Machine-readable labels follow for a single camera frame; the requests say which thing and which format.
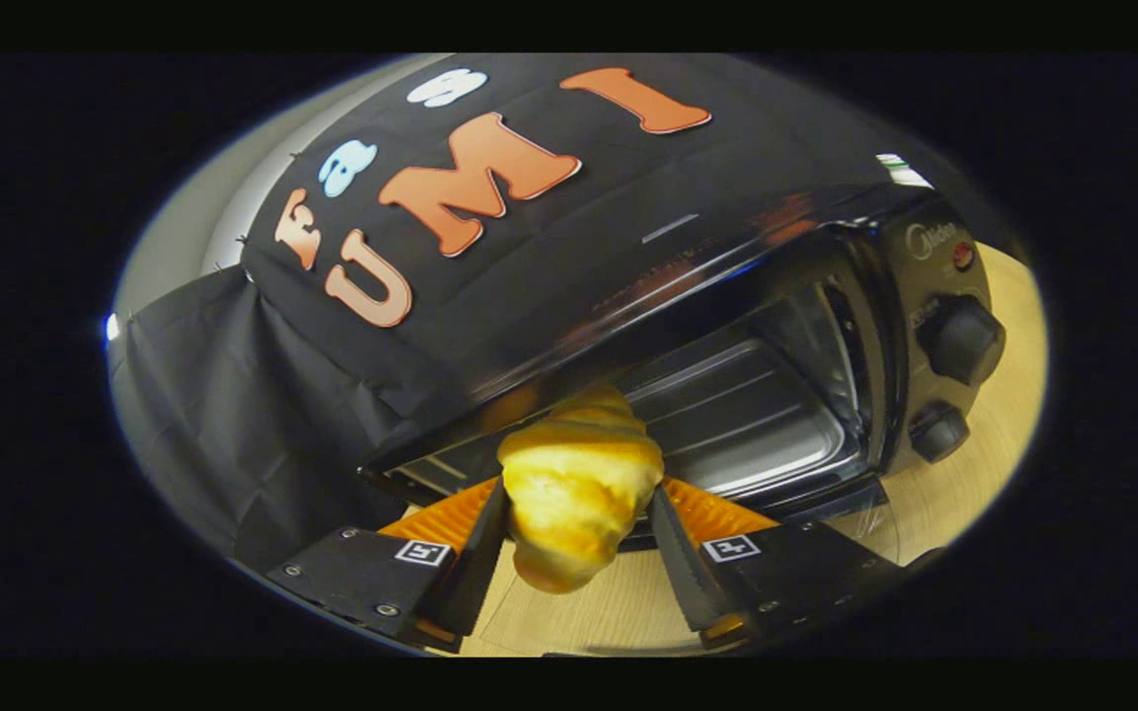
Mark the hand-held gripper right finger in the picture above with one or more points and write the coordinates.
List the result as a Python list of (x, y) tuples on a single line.
[(678, 563)]

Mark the yellow croissant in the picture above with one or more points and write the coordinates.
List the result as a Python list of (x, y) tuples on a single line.
[(579, 484)]

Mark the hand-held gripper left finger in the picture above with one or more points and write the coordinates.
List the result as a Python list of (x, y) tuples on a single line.
[(480, 563)]

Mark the black toaster oven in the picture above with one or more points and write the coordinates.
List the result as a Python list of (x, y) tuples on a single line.
[(796, 395)]

